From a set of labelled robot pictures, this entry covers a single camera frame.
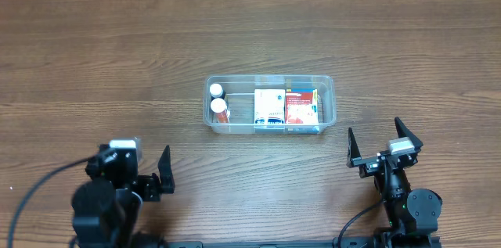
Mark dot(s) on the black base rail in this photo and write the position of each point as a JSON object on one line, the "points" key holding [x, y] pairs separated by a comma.
{"points": [[266, 244]]}

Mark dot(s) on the orange bottle white cap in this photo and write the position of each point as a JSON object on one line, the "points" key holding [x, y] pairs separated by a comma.
{"points": [[220, 110]]}

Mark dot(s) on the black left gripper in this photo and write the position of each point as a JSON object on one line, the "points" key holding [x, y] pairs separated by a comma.
{"points": [[146, 185]]}

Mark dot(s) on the black bottle white cap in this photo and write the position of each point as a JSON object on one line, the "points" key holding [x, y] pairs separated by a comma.
{"points": [[217, 91]]}

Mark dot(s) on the clear plastic container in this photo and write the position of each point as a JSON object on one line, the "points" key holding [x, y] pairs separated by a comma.
{"points": [[239, 89]]}

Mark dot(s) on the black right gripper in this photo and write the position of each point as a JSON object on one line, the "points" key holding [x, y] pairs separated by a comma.
{"points": [[380, 160]]}

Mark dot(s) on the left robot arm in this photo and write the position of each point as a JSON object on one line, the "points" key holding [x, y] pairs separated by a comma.
{"points": [[107, 208]]}

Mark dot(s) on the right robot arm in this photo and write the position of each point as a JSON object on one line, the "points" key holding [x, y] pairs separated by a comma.
{"points": [[412, 213]]}

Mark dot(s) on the blue VapoDrops box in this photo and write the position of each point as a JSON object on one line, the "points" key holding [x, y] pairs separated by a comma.
{"points": [[303, 128]]}

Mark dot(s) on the red and white box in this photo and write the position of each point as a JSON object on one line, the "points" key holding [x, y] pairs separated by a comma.
{"points": [[301, 106]]}

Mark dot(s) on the white Hansaplast box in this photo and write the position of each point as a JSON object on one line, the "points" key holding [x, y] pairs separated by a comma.
{"points": [[269, 106]]}

